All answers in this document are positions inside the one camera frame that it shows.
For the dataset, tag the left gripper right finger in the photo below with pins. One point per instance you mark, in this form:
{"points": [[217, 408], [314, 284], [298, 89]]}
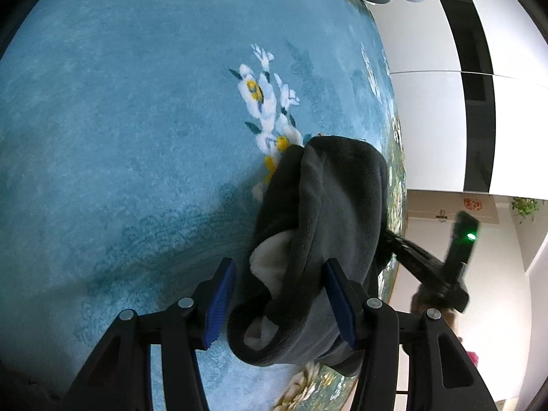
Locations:
{"points": [[442, 375]]}

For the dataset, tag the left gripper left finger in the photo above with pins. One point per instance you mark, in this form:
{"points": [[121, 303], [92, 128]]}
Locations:
{"points": [[117, 374]]}

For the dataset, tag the black and white fleece jacket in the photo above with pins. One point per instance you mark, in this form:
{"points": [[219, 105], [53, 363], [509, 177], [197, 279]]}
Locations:
{"points": [[327, 199]]}

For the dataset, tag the person right hand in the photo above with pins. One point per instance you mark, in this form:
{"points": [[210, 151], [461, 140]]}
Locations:
{"points": [[421, 302]]}

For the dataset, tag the green hanging plant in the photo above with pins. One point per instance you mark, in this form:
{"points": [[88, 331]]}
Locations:
{"points": [[524, 208]]}

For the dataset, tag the teal floral bed blanket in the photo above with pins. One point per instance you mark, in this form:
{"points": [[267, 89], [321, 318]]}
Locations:
{"points": [[137, 137]]}

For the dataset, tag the red wall decoration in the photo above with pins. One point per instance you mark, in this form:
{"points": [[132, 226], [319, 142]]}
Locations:
{"points": [[472, 204]]}

